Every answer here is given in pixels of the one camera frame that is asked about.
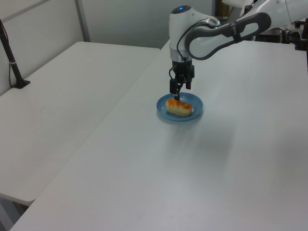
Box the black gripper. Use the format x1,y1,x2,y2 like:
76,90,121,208
168,60,195,102

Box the orange glazed bread roll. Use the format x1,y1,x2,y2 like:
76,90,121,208
166,98,194,117

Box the blue round plastic plate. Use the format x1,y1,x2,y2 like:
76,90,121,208
156,92,204,122

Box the blue partition edge strip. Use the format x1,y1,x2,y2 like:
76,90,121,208
210,0,218,18

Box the black electronics box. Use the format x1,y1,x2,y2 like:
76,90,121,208
257,28,282,44

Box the dark clamp stand with pole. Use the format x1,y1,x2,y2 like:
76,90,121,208
294,20,308,51

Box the white adjacent table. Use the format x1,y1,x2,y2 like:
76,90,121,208
0,41,161,206

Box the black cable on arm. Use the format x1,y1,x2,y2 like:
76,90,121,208
176,17,210,59

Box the black background cables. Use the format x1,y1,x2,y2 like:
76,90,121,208
281,27,302,44

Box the grey partition frame post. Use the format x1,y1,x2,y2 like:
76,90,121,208
74,0,91,43

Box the black slanted camera stand pole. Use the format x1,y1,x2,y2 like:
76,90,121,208
0,18,31,90

